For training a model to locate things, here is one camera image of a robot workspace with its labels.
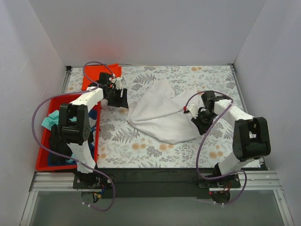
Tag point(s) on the folded orange t shirt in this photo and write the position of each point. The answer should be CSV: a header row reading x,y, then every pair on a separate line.
x,y
93,71

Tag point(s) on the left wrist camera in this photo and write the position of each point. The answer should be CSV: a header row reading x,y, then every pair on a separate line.
x,y
116,82

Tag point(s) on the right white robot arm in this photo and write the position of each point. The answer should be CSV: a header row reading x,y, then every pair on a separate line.
x,y
250,134

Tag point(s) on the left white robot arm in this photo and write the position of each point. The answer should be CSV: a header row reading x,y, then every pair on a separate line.
x,y
74,126

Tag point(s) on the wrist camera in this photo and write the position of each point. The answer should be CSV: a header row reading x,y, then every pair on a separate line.
x,y
192,109
116,82

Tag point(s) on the black garment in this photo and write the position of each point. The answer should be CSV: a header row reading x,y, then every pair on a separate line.
x,y
58,145

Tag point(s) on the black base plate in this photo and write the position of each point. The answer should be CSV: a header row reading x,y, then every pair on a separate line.
x,y
156,182

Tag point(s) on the white t shirt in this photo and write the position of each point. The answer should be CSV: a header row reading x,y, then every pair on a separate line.
x,y
159,114

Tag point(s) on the teal garment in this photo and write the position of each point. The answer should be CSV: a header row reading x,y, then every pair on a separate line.
x,y
51,120

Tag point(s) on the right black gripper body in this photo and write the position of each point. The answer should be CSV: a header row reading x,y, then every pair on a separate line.
x,y
202,121

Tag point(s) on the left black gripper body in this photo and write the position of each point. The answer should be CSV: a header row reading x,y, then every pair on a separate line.
x,y
116,98

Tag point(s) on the dark blue garment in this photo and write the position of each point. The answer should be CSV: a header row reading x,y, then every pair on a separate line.
x,y
91,143

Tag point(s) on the red plastic bin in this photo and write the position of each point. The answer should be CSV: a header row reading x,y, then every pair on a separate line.
x,y
42,159

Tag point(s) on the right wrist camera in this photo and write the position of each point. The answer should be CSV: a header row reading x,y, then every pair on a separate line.
x,y
192,109

